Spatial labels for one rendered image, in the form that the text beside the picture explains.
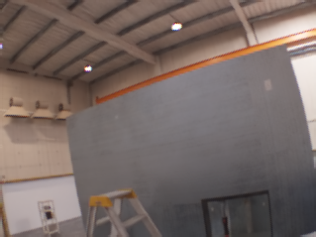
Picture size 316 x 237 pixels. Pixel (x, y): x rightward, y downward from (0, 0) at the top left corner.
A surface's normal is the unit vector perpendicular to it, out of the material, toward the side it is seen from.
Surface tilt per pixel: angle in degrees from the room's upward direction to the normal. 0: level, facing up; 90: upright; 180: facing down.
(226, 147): 90
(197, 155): 90
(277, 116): 90
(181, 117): 90
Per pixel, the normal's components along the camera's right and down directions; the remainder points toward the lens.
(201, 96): -0.51, -0.04
